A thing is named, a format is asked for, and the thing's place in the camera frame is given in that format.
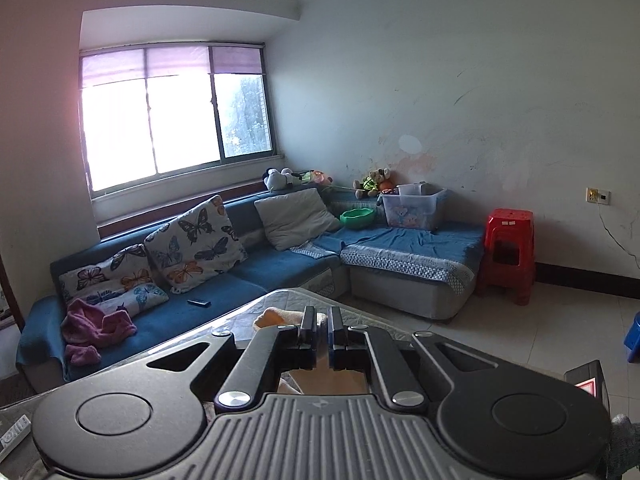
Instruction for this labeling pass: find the blue corner sofa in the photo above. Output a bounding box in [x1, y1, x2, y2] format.
[15, 187, 488, 395]

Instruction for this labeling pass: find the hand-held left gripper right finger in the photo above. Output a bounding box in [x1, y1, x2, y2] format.
[327, 305, 493, 409]

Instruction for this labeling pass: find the flat butterfly print pillow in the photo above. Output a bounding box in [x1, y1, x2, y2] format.
[59, 244, 170, 319]

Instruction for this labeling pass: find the purple cloth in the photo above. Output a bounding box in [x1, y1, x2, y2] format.
[60, 298, 138, 366]

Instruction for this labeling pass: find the green plastic basin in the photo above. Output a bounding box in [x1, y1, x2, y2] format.
[340, 207, 377, 231]

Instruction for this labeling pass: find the person's right hand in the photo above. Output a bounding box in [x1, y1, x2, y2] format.
[606, 412, 640, 480]

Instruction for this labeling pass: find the white remote control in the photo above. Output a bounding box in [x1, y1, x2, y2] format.
[0, 412, 32, 461]

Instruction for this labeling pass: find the clear plastic storage box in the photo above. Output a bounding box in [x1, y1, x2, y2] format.
[377, 183, 449, 233]

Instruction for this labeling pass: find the red plastic stool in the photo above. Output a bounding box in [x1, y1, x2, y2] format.
[474, 208, 536, 307]

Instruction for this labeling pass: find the grey plain pillow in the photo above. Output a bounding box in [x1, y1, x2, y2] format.
[254, 188, 344, 252]

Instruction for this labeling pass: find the glass-top coffee table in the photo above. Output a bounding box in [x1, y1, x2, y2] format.
[0, 287, 568, 480]

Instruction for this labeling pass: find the large butterfly print pillow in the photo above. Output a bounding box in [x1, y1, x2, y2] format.
[144, 194, 249, 295]

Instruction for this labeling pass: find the brown teddy bear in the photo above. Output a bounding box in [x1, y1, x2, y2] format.
[353, 167, 394, 200]

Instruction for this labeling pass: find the purple roller blind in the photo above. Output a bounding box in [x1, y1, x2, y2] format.
[80, 44, 265, 90]

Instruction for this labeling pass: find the blue plastic stool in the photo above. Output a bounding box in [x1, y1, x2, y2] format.
[622, 311, 640, 364]

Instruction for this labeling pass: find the colourful plush toy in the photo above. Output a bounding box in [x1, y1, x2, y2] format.
[295, 169, 334, 187]

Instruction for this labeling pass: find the blue patterned sofa cover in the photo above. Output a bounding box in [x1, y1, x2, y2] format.
[291, 220, 486, 297]

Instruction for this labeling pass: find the black and white plush toy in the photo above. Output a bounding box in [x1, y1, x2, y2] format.
[263, 167, 297, 192]

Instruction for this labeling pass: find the sliding window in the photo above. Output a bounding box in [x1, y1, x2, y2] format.
[78, 42, 275, 194]

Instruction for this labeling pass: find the black wall cable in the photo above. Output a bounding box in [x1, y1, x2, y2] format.
[597, 204, 640, 262]

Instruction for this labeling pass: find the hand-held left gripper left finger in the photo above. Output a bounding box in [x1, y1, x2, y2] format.
[145, 305, 318, 413]

